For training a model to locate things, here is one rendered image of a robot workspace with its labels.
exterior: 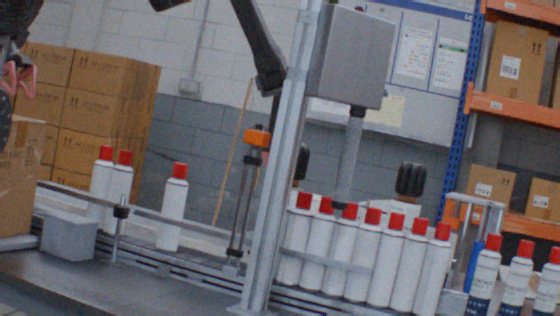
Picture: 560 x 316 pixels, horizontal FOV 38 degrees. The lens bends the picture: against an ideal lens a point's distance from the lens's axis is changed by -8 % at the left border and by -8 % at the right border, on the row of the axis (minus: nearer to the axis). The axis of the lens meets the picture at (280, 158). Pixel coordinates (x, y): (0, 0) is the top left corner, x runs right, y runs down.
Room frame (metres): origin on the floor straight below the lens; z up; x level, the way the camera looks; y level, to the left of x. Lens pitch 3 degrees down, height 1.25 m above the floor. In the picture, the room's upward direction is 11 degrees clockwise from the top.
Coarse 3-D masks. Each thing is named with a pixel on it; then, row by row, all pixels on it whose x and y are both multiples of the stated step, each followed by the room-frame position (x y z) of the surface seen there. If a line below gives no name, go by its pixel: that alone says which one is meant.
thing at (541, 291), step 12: (552, 252) 1.69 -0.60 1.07; (552, 264) 1.69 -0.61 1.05; (540, 276) 1.70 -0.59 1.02; (552, 276) 1.67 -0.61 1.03; (540, 288) 1.69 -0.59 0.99; (552, 288) 1.67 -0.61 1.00; (540, 300) 1.68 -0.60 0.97; (552, 300) 1.67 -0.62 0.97; (540, 312) 1.68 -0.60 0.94; (552, 312) 1.68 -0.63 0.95
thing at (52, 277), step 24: (48, 192) 2.80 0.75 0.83; (144, 240) 2.33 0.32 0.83; (0, 264) 1.64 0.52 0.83; (24, 264) 1.70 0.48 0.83; (48, 264) 1.76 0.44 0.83; (72, 264) 1.82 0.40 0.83; (96, 264) 1.88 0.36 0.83; (120, 264) 1.94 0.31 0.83; (24, 288) 1.57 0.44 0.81; (48, 288) 1.55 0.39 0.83; (72, 288) 1.60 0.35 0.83; (96, 288) 1.65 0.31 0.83; (120, 288) 1.70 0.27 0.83; (144, 288) 1.76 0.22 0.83; (168, 288) 1.81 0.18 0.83; (192, 288) 1.86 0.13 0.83; (96, 312) 1.51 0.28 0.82; (120, 312) 1.52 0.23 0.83; (144, 312) 1.56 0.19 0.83; (168, 312) 1.60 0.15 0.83; (192, 312) 1.64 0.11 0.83; (216, 312) 1.69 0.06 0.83; (288, 312) 1.81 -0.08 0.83; (528, 312) 2.29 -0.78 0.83
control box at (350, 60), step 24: (336, 24) 1.71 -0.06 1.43; (360, 24) 1.74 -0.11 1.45; (384, 24) 1.78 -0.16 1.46; (336, 48) 1.71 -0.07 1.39; (360, 48) 1.75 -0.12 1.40; (384, 48) 1.78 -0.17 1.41; (312, 72) 1.72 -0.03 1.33; (336, 72) 1.72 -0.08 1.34; (360, 72) 1.75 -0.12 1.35; (384, 72) 1.79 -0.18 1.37; (312, 96) 1.72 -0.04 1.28; (336, 96) 1.73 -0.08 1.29; (360, 96) 1.76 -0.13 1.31
